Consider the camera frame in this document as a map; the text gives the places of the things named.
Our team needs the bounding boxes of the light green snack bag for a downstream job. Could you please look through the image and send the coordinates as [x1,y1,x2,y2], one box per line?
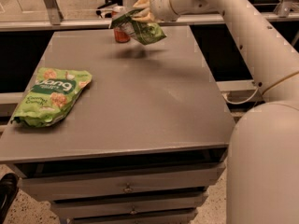
[11,67,92,128]

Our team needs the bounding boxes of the grey drawer cabinet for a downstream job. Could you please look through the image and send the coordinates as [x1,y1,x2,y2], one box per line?
[0,25,236,224]

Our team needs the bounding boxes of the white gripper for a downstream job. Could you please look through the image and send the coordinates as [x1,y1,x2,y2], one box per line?
[133,0,178,23]

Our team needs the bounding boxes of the grey drawer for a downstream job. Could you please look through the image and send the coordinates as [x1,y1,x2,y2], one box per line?
[71,208,197,224]
[20,162,225,201]
[51,191,208,218]

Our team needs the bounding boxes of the green jalapeno chip bag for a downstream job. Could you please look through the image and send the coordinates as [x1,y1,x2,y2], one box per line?
[110,7,166,45]

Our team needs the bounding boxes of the metal window railing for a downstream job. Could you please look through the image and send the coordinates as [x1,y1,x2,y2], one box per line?
[0,0,299,32]

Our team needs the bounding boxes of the red coke can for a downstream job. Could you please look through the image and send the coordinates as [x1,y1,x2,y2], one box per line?
[111,6,130,43]

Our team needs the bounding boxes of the middle grey drawer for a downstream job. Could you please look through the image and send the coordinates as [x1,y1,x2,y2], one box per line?
[51,191,208,218]

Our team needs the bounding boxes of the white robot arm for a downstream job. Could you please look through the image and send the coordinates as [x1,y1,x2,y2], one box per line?
[135,0,299,224]

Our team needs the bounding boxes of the top grey drawer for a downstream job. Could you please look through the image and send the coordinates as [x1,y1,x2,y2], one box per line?
[20,162,225,201]

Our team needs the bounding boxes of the white cable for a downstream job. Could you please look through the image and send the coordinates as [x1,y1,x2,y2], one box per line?
[221,86,260,105]

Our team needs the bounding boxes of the bottom grey drawer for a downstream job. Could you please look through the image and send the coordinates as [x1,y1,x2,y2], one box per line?
[71,208,197,224]

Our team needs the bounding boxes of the black object at floor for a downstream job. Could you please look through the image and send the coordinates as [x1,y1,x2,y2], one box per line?
[0,173,19,224]

